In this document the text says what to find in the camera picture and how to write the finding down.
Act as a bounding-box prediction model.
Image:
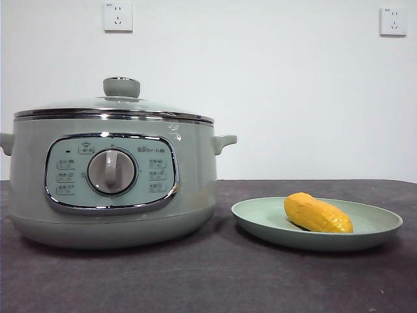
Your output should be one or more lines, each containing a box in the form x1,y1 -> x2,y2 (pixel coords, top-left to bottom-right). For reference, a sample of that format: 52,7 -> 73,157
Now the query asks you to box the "glass lid with green knob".
13,76 -> 216,123

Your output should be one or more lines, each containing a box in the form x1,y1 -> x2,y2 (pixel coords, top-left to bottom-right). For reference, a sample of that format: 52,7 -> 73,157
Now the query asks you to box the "yellow corn cob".
283,192 -> 354,234

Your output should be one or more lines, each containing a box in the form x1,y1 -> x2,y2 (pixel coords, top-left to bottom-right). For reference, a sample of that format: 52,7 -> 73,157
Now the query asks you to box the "pale green electric steamer pot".
0,112 -> 238,250

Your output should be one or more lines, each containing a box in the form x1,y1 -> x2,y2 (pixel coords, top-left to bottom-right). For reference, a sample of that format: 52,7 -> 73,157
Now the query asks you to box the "pale green round plate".
231,196 -> 404,252

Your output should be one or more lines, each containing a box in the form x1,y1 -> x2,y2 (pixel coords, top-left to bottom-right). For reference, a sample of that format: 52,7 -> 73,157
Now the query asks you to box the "white wall socket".
104,1 -> 134,33
379,7 -> 408,37

